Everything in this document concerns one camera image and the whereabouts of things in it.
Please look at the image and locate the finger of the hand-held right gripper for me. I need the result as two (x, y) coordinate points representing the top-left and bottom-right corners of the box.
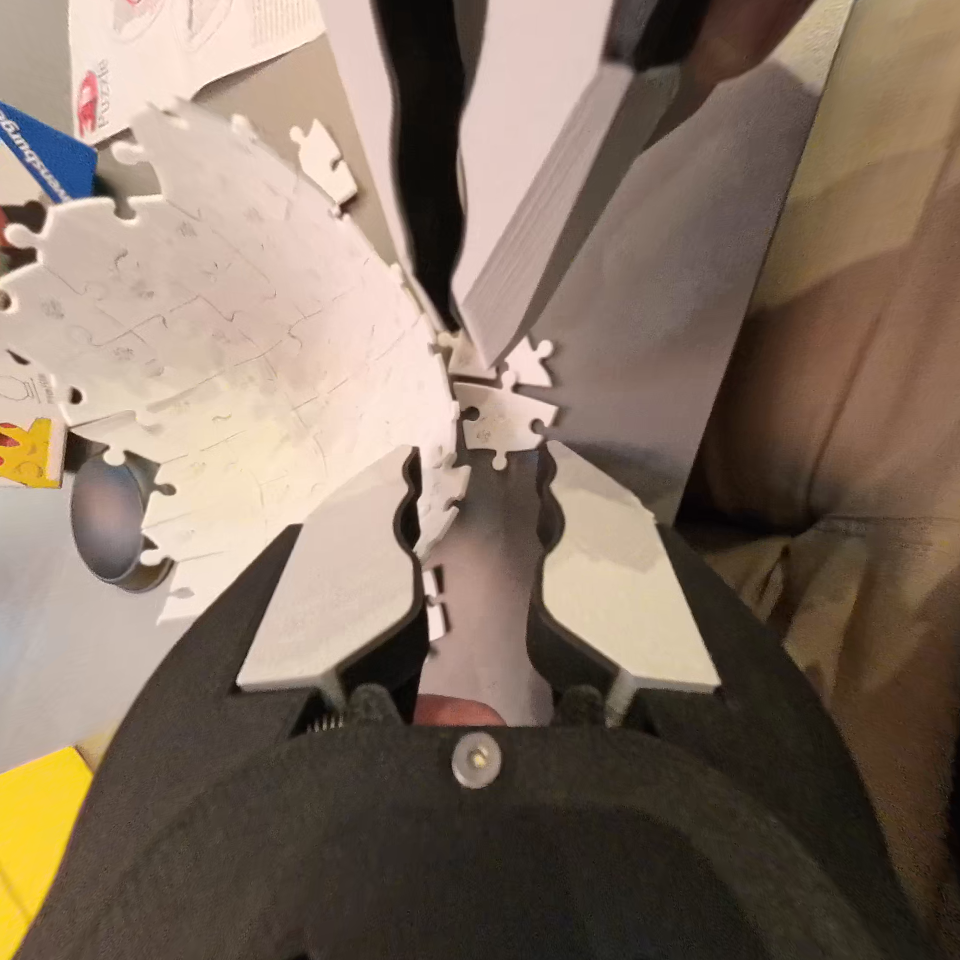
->
(318, 0), (459, 335)
(446, 0), (681, 370)

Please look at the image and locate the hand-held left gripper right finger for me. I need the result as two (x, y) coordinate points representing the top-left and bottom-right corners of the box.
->
(527, 439), (723, 727)

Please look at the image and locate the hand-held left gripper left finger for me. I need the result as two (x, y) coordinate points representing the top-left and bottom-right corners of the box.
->
(236, 446), (430, 710)

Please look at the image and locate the partly built white puzzle ball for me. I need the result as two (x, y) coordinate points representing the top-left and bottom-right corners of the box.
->
(0, 97), (475, 625)

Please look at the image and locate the black round ball stand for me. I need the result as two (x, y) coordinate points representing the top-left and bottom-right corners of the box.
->
(69, 450), (179, 595)

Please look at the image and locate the blue cartoon puzzle box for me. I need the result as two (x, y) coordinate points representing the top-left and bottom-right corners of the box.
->
(0, 101), (100, 490)

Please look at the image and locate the person's right hand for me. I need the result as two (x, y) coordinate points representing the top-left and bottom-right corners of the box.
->
(691, 0), (820, 85)

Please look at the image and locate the folded paper instruction leaflet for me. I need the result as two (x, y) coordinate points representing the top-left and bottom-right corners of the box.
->
(67, 0), (325, 149)

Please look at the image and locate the yellow plastic bin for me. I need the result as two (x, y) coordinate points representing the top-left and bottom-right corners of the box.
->
(0, 746), (96, 955)

